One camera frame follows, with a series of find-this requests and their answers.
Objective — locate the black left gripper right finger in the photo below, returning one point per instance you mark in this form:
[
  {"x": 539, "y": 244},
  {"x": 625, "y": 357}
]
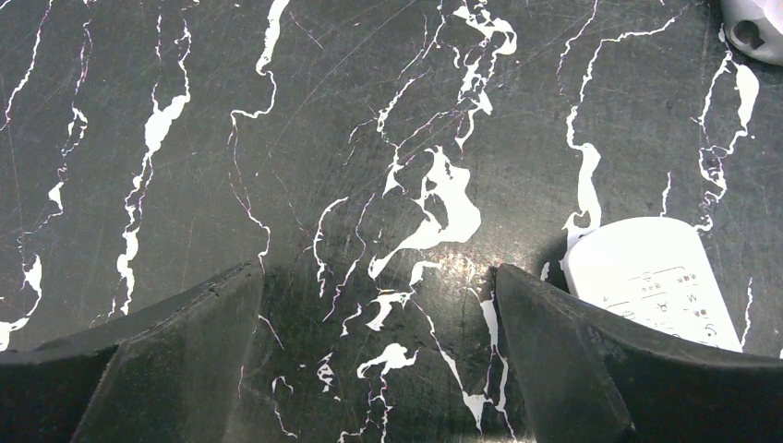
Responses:
[{"x": 587, "y": 375}]

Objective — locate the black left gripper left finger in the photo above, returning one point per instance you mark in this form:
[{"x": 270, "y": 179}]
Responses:
[{"x": 169, "y": 372}]

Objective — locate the white remote control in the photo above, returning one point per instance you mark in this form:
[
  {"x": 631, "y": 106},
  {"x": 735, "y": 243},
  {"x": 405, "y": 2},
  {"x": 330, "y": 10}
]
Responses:
[{"x": 653, "y": 271}]

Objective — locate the white plastic faucet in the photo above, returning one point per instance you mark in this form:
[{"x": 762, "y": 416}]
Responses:
[{"x": 754, "y": 27}]

